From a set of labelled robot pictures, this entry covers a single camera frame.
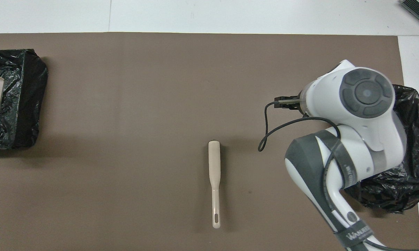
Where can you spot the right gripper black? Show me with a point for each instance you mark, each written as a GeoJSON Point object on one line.
{"type": "Point", "coordinates": [294, 106]}

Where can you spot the beige brush with black bristles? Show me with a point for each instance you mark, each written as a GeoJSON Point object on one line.
{"type": "Point", "coordinates": [214, 164]}

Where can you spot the black bag lined bin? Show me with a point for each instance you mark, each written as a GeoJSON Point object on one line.
{"type": "Point", "coordinates": [24, 104]}
{"type": "Point", "coordinates": [411, 181]}

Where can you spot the brown table mat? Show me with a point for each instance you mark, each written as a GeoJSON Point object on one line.
{"type": "Point", "coordinates": [125, 104]}

